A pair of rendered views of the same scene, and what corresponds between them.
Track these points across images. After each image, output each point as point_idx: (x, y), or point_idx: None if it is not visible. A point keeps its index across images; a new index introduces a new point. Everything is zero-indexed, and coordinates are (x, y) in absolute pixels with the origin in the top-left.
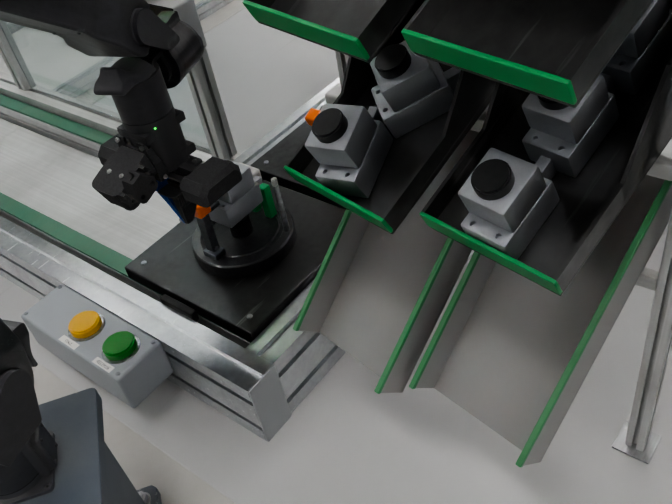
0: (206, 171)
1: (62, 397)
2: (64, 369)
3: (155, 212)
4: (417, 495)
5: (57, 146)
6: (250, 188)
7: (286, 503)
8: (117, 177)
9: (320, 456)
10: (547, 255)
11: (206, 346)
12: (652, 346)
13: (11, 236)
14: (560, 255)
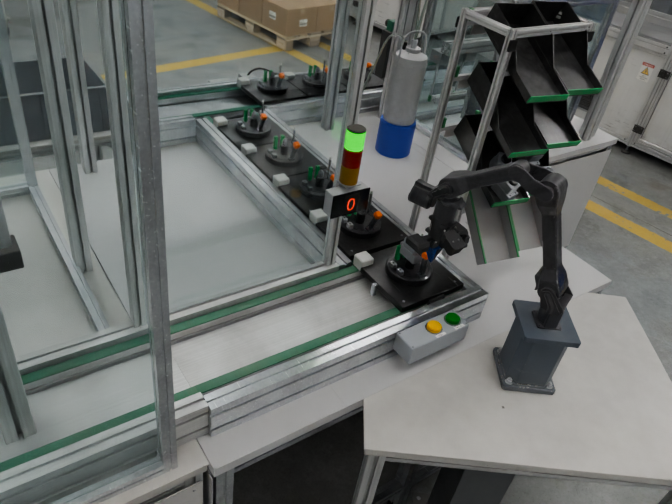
0: (458, 226)
1: (516, 307)
2: (412, 370)
3: (336, 303)
4: (511, 292)
5: (220, 331)
6: None
7: (506, 320)
8: (458, 241)
9: (490, 307)
10: None
11: (458, 299)
12: None
13: (336, 349)
14: None
